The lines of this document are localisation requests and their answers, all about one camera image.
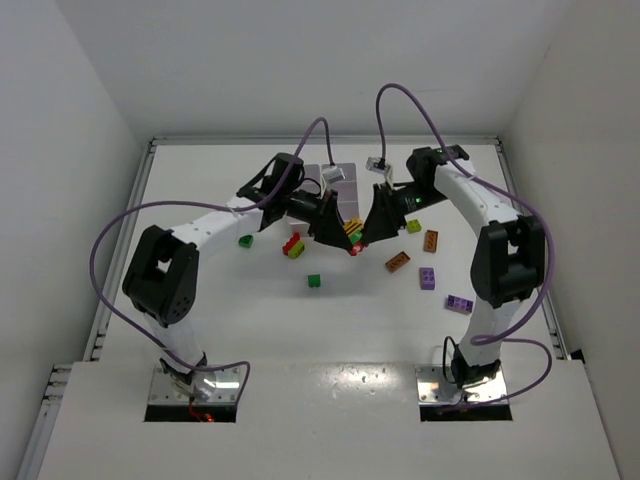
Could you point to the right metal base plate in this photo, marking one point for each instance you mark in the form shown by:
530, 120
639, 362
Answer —
435, 391

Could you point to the purple long lego brick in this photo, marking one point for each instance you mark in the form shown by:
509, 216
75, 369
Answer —
458, 304

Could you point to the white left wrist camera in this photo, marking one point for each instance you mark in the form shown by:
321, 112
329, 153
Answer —
332, 175

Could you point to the brown lego brick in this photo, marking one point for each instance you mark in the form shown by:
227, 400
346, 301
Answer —
430, 244

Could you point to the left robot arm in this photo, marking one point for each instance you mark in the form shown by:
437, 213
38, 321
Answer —
161, 280

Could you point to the white compartment container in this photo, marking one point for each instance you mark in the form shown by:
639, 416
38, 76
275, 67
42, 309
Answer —
347, 190

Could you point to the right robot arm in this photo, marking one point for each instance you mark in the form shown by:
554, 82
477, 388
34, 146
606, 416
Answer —
508, 263

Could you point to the dark green lego brick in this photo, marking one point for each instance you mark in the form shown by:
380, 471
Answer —
314, 281

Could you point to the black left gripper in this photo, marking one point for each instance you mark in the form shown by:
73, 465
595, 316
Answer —
326, 215

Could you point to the yellow lego brick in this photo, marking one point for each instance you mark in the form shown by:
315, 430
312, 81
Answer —
353, 225

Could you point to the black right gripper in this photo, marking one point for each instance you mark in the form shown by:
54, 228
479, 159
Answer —
381, 209

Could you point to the lime green lego brick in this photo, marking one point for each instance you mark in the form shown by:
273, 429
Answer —
413, 226

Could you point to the orange-brown long lego brick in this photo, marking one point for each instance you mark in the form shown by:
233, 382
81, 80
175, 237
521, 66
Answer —
397, 262

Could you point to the purple square lego brick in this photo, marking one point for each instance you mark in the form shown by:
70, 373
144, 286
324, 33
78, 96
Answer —
427, 279

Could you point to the metal base plate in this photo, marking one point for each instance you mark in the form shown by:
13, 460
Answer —
435, 391
219, 388

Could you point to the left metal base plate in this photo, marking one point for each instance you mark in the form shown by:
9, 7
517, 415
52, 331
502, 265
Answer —
219, 388

